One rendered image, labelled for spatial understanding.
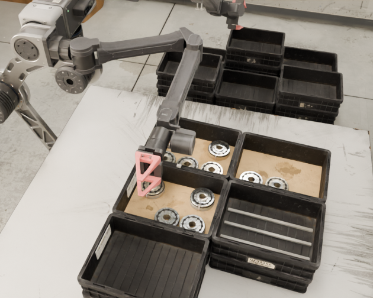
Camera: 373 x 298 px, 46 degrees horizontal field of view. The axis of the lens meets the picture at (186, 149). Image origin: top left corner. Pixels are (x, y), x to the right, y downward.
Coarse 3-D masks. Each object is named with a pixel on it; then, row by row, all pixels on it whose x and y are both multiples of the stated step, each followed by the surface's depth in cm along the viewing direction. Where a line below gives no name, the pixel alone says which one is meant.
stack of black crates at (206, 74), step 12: (168, 60) 311; (180, 60) 309; (204, 60) 304; (216, 60) 302; (156, 72) 285; (168, 72) 302; (204, 72) 303; (216, 72) 287; (156, 84) 293; (168, 84) 291; (192, 84) 286; (204, 84) 284; (216, 84) 294; (192, 96) 294; (204, 96) 292
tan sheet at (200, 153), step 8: (200, 144) 208; (208, 144) 208; (200, 152) 205; (232, 152) 205; (176, 160) 201; (200, 160) 201; (208, 160) 201; (216, 160) 201; (224, 160) 201; (224, 168) 198
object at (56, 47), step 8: (48, 32) 148; (56, 32) 152; (48, 40) 148; (56, 40) 149; (64, 40) 149; (48, 48) 148; (56, 48) 148; (64, 48) 149; (48, 56) 151; (56, 56) 150; (64, 56) 150; (48, 64) 153
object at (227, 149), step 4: (216, 140) 206; (220, 140) 206; (212, 144) 204; (224, 144) 204; (228, 144) 204; (208, 148) 202; (212, 148) 202; (224, 148) 202; (228, 148) 203; (212, 152) 200; (216, 152) 200; (220, 152) 200; (224, 152) 201; (228, 152) 201; (220, 156) 199
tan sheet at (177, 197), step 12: (168, 192) 188; (180, 192) 188; (132, 204) 183; (144, 204) 183; (156, 204) 184; (168, 204) 184; (180, 204) 184; (216, 204) 184; (144, 216) 179; (180, 216) 180; (204, 216) 180
